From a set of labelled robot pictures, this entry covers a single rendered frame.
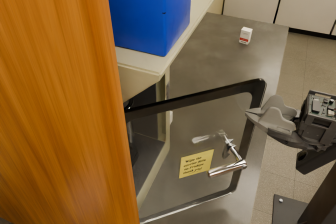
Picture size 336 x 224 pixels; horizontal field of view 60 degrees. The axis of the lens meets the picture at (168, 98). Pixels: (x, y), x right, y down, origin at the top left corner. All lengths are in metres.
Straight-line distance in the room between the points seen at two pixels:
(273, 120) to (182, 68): 0.82
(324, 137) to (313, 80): 2.54
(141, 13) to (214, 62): 1.04
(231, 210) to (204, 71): 0.65
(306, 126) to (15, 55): 0.45
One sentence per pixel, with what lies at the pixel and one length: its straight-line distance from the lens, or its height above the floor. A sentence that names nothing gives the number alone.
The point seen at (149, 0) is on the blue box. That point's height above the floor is 1.58.
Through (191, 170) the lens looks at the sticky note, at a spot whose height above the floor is 1.16.
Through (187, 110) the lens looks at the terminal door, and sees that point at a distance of 0.52.
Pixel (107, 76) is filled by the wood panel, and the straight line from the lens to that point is 0.29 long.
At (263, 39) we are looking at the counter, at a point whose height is 0.94.
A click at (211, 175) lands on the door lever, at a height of 1.21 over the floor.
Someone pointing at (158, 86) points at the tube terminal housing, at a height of 1.21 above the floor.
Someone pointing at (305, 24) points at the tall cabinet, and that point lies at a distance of 3.73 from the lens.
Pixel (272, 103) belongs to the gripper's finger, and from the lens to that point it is 0.59.
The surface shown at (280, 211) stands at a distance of 2.04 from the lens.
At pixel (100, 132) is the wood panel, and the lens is 0.35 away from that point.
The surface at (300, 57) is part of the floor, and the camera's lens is 3.38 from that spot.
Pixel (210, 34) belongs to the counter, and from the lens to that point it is 1.61.
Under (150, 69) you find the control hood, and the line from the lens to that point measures 0.36.
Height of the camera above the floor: 1.72
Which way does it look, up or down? 42 degrees down
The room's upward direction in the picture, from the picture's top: straight up
